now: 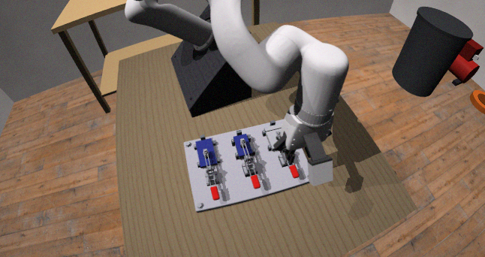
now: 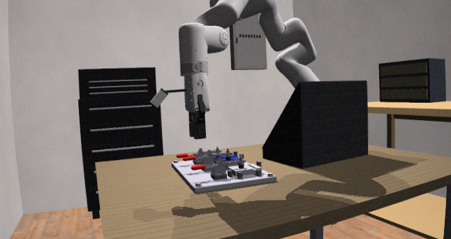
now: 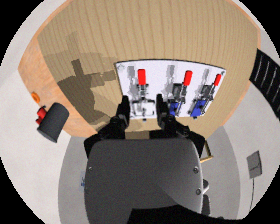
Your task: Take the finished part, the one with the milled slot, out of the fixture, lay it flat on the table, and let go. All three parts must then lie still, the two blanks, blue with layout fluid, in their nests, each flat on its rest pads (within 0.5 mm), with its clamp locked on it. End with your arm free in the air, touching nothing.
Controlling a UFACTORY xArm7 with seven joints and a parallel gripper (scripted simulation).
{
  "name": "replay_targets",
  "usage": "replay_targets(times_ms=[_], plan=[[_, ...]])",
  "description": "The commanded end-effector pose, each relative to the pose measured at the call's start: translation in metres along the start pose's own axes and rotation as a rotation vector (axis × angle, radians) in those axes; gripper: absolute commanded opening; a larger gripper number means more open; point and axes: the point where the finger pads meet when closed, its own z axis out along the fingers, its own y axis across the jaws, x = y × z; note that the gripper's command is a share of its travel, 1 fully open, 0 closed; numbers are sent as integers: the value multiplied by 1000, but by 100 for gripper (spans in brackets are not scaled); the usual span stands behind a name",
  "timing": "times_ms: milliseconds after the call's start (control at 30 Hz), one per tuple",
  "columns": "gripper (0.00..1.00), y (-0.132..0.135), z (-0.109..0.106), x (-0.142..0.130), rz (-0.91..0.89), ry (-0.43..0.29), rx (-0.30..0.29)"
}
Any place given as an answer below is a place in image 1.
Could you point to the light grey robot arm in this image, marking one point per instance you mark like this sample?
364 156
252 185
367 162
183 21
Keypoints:
322 67

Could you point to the blue rectangular block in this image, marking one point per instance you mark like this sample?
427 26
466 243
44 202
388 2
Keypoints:
238 147
206 144

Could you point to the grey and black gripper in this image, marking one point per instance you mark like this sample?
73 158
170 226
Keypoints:
292 131

